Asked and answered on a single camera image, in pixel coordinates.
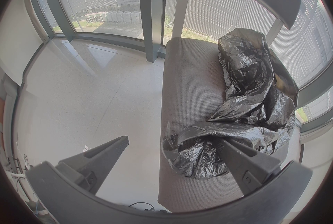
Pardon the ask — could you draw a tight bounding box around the black cable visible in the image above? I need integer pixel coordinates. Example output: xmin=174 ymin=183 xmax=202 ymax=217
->
xmin=128 ymin=201 xmax=169 ymax=214

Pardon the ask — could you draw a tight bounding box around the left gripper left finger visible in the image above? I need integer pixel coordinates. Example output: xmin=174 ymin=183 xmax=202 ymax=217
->
xmin=58 ymin=135 xmax=130 ymax=195

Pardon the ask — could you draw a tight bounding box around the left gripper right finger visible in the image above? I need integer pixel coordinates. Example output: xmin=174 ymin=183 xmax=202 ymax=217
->
xmin=220 ymin=138 xmax=283 ymax=196

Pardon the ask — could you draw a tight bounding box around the black plastic bag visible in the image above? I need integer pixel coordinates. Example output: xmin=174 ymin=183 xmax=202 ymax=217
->
xmin=161 ymin=28 xmax=300 ymax=181

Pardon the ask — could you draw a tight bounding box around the grey padded chair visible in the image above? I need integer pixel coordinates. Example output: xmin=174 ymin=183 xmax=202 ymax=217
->
xmin=157 ymin=0 xmax=304 ymax=214

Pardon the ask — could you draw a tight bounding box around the window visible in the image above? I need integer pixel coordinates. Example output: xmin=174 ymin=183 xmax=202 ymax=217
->
xmin=26 ymin=0 xmax=333 ymax=137

